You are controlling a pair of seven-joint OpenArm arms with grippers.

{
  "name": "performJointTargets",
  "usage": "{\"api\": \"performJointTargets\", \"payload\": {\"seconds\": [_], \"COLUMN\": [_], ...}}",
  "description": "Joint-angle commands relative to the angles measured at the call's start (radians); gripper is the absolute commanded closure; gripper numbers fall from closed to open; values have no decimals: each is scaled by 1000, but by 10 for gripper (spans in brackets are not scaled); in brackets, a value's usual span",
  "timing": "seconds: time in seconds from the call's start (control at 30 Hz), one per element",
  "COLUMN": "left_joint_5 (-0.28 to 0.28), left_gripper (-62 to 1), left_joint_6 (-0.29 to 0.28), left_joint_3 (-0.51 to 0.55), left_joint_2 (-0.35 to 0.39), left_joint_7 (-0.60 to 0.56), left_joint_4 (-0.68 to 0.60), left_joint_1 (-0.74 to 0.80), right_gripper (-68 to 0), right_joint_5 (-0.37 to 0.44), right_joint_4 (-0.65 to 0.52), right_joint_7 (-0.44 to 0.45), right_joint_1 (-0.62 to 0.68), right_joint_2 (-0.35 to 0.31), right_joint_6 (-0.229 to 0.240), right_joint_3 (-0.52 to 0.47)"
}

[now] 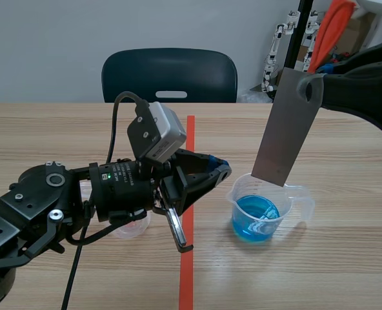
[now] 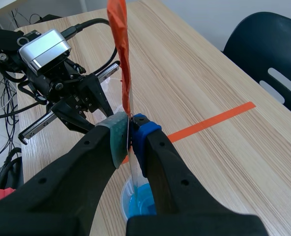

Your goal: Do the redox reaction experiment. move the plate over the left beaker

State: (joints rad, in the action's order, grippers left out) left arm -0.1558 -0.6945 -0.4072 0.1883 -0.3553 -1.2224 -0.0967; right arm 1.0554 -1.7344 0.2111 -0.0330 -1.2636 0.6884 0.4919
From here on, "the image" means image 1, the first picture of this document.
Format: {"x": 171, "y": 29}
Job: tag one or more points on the white small robot figure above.
{"x": 271, "y": 58}

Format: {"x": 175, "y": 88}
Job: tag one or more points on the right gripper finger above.
{"x": 365, "y": 93}
{"x": 375, "y": 58}

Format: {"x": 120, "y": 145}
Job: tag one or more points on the dark blue chair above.
{"x": 168, "y": 74}

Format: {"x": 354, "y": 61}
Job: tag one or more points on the brown cardboard box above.
{"x": 352, "y": 35}

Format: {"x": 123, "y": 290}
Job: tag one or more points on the grey metal plate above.
{"x": 284, "y": 135}

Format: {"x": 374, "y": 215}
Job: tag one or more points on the black metal rail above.
{"x": 299, "y": 32}

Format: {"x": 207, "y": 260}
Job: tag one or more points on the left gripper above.
{"x": 123, "y": 193}

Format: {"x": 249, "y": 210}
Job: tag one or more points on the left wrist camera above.
{"x": 160, "y": 132}

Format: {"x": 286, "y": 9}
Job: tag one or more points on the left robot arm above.
{"x": 23, "y": 206}

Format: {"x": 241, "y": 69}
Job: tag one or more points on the clear beaker with blue liquid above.
{"x": 255, "y": 219}

